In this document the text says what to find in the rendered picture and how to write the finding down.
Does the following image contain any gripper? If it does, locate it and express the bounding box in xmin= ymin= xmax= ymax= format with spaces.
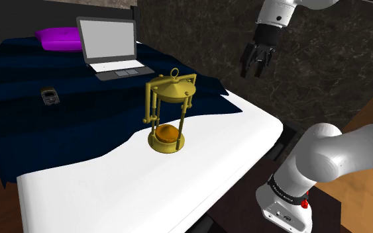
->
xmin=240 ymin=23 xmax=283 ymax=79

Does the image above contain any brass hourglass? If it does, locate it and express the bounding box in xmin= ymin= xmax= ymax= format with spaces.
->
xmin=142 ymin=68 xmax=197 ymax=154

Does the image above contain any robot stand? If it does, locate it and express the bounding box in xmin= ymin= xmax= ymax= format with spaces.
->
xmin=186 ymin=158 xmax=344 ymax=233

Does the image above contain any grey open laptop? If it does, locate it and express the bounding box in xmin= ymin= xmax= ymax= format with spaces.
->
xmin=76 ymin=16 xmax=156 ymax=82

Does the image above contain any white bed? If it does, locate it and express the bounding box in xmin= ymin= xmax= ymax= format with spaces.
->
xmin=0 ymin=0 xmax=284 ymax=233

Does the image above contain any purple pillow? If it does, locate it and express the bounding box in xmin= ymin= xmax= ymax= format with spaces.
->
xmin=34 ymin=26 xmax=83 ymax=53

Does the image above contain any small grey phone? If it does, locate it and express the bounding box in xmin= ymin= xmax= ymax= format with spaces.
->
xmin=40 ymin=86 xmax=61 ymax=107

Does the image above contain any dark blue blanket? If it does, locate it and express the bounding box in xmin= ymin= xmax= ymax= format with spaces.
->
xmin=0 ymin=36 xmax=243 ymax=189

